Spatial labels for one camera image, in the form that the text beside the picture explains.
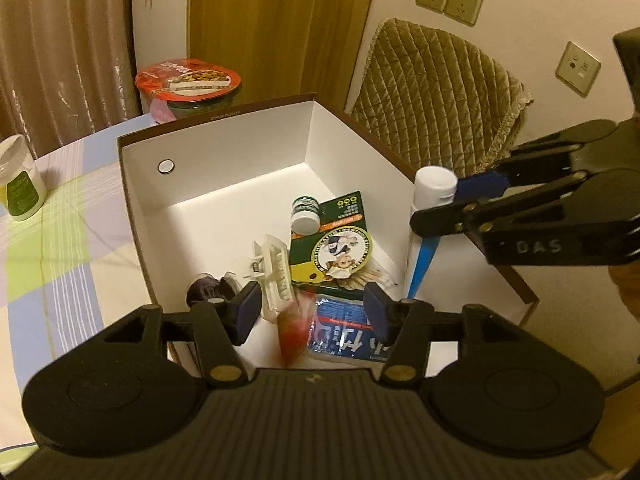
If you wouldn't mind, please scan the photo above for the beige wall outlet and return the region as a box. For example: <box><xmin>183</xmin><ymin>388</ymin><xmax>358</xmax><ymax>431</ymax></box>
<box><xmin>556</xmin><ymin>41</ymin><xmax>601</xmax><ymax>97</ymax></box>

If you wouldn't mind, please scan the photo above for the beige curtain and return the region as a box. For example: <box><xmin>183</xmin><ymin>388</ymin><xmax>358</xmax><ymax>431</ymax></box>
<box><xmin>0</xmin><ymin>0</ymin><xmax>143</xmax><ymax>158</ymax></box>

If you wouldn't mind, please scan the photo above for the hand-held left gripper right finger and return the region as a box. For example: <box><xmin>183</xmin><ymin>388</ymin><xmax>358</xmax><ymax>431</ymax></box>
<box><xmin>363</xmin><ymin>282</ymin><xmax>523</xmax><ymax>388</ymax></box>

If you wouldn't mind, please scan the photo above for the white hair claw clip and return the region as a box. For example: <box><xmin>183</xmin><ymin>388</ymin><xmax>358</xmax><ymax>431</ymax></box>
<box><xmin>244</xmin><ymin>232</ymin><xmax>296</xmax><ymax>323</ymax></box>

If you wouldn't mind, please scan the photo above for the red instant noodle bowl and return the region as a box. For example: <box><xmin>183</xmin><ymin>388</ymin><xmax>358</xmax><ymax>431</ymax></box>
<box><xmin>135</xmin><ymin>59</ymin><xmax>242</xmax><ymax>123</ymax></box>

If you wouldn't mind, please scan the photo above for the bag of cotton swabs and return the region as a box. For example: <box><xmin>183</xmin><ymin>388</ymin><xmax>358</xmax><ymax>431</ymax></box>
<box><xmin>345</xmin><ymin>266</ymin><xmax>398</xmax><ymax>290</ymax></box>

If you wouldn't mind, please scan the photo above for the checked tablecloth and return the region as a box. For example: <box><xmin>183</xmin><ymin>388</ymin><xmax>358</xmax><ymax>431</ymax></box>
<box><xmin>0</xmin><ymin>112</ymin><xmax>201</xmax><ymax>451</ymax></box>

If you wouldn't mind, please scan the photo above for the blue plastic pack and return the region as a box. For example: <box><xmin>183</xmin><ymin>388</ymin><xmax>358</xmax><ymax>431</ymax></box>
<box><xmin>306</xmin><ymin>292</ymin><xmax>396</xmax><ymax>361</ymax></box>

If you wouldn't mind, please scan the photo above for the brown cardboard box white inside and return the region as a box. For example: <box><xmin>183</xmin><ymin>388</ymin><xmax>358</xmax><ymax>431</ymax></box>
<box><xmin>117</xmin><ymin>92</ymin><xmax>541</xmax><ymax>376</ymax></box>

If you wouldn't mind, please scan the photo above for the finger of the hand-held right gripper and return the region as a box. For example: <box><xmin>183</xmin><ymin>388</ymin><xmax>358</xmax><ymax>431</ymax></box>
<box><xmin>456</xmin><ymin>119</ymin><xmax>621</xmax><ymax>201</ymax></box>
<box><xmin>409</xmin><ymin>169</ymin><xmax>592</xmax><ymax>237</ymax></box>

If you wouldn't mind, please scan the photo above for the clear jar green label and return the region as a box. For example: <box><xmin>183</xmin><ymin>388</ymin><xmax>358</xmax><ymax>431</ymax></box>
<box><xmin>0</xmin><ymin>135</ymin><xmax>48</xmax><ymax>222</ymax></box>

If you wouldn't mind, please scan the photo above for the red candy wrapper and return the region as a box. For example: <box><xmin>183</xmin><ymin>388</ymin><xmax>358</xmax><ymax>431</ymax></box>
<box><xmin>277</xmin><ymin>295</ymin><xmax>318</xmax><ymax>366</ymax></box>

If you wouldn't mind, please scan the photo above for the green balm card package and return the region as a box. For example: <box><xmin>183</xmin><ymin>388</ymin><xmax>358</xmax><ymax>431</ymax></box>
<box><xmin>289</xmin><ymin>190</ymin><xmax>381</xmax><ymax>291</ymax></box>

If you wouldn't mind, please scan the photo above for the wooden door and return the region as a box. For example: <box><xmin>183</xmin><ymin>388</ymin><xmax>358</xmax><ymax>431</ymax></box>
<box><xmin>189</xmin><ymin>0</ymin><xmax>381</xmax><ymax>111</ymax></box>

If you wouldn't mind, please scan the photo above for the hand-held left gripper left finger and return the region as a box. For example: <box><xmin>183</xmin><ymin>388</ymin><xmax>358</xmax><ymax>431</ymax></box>
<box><xmin>102</xmin><ymin>280</ymin><xmax>263</xmax><ymax>388</ymax></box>

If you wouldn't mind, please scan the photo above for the quilted chair cover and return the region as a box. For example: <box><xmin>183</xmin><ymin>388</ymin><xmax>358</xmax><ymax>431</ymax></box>
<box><xmin>345</xmin><ymin>18</ymin><xmax>533</xmax><ymax>173</ymax></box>

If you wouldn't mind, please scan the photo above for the white blue toothpaste tube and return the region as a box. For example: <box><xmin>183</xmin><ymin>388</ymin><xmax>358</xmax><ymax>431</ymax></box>
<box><xmin>404</xmin><ymin>165</ymin><xmax>458</xmax><ymax>301</ymax></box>

